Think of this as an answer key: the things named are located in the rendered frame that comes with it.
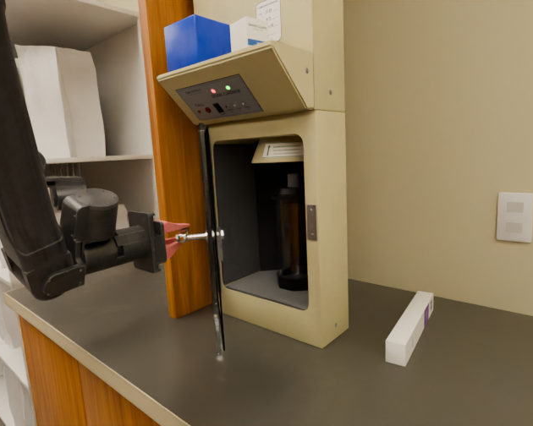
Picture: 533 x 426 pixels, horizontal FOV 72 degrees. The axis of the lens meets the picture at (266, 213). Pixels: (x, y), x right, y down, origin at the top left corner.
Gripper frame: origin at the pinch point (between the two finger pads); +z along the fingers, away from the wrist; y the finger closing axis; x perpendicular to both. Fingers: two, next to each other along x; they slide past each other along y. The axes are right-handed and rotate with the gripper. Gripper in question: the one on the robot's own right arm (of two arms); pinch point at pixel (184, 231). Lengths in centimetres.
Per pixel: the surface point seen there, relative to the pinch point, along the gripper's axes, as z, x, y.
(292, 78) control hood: 11.1, -18.2, 25.7
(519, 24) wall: 61, -43, 38
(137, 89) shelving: 60, 111, 47
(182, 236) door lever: -4.1, -4.9, 0.5
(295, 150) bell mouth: 22.3, -10.1, 13.9
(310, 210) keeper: 17.3, -16.8, 2.4
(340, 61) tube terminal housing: 27.2, -18.3, 30.6
